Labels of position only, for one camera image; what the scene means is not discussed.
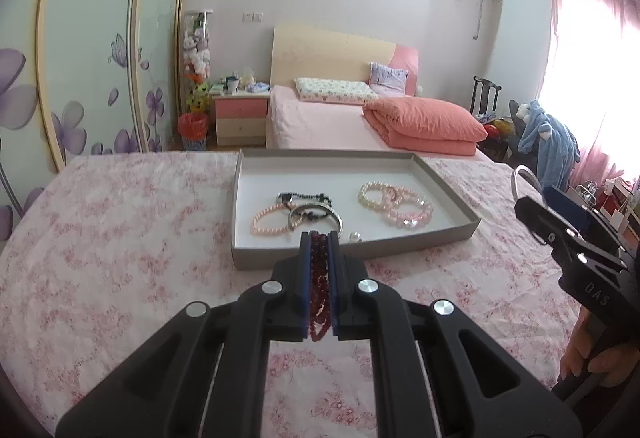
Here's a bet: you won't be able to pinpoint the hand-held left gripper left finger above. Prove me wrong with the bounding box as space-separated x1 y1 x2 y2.
55 231 313 438

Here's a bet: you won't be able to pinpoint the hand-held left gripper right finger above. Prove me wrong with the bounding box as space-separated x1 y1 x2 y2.
327 231 583 438

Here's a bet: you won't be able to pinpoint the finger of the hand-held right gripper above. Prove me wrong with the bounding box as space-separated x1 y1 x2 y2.
542 185 627 252
514 197 587 270

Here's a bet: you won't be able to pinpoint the dark red bead bracelet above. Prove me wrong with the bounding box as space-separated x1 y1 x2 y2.
307 231 333 343

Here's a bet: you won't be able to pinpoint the grey jewelry tray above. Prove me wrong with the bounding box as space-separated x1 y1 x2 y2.
230 148 482 271

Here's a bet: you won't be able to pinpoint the thin silver bangle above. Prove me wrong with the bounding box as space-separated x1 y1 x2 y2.
511 165 551 246

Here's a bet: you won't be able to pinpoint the wide silver bangle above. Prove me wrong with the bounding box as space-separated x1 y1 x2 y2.
287 202 345 239

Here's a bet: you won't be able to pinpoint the black bead bracelet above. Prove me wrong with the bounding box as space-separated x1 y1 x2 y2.
276 191 333 225

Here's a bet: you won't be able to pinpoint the pink large bead bracelet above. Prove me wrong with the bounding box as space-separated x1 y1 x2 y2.
380 187 433 230

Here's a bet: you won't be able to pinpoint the person's right hand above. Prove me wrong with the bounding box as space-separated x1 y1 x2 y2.
559 308 640 389

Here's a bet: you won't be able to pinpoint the pink curtain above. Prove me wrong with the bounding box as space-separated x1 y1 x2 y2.
542 0 640 189

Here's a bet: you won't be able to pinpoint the blue garment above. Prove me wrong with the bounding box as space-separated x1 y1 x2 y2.
517 99 582 189

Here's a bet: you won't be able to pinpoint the red yellow cloth bundle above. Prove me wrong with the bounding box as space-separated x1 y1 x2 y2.
482 115 516 139

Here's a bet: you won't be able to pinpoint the black office chair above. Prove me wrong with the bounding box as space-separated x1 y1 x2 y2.
507 99 531 169

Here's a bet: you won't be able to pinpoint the dark wooden chair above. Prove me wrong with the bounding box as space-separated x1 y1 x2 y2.
471 76 502 116

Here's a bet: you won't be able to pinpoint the coral folded duvet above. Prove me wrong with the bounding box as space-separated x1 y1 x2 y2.
362 97 490 156

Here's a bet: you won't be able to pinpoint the bed with pink sheet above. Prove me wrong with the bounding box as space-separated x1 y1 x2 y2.
267 85 416 151

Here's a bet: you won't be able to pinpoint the pink nightstand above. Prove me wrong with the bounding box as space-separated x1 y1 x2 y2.
212 91 271 149

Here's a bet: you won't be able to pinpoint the red trash basket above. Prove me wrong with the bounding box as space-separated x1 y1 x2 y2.
178 112 210 151

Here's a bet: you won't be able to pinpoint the pink floral bedspread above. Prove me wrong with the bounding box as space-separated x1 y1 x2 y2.
0 148 601 438

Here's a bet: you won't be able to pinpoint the floral pillow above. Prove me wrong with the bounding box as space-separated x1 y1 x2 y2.
293 77 380 105

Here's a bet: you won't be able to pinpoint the purple pillow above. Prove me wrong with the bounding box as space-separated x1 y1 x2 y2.
369 62 408 95

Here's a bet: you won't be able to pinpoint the green yellow plush toy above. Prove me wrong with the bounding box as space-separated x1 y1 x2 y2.
186 81 210 114

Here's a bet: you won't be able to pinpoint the beige and pink headboard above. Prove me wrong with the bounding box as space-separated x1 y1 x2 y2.
271 23 420 96

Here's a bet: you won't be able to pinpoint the clear tube of plush toys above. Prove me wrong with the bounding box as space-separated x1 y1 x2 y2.
181 10 213 84

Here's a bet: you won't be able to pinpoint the floral sliding wardrobe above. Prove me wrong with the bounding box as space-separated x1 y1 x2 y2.
0 0 196 229

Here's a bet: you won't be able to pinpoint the pink pearl bracelet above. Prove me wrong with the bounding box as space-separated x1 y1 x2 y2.
251 203 301 236

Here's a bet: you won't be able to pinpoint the white pearl bracelet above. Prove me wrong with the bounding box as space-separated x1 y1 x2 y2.
357 181 401 211

